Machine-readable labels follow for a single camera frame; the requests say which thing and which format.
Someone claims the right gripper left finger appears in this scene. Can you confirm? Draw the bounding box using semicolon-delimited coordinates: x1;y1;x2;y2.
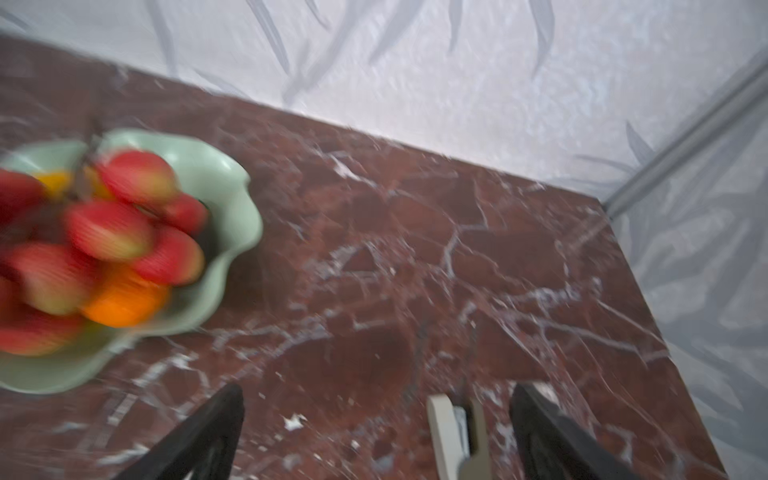
116;383;245;480

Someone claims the green yellow fake mango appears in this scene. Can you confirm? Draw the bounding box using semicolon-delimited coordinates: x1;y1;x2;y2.
32;167;114;200

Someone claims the light green scalloped fruit bowl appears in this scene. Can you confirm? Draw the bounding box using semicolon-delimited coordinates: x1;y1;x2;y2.
1;129;263;395

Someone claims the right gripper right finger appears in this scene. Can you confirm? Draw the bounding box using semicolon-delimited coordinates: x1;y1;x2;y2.
509;383;638;480

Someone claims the small orange fake tangerine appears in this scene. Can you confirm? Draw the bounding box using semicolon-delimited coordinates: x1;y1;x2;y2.
79;263;171;328

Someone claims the white plastic clip piece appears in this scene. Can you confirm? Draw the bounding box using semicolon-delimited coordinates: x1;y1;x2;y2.
426;394;492;480

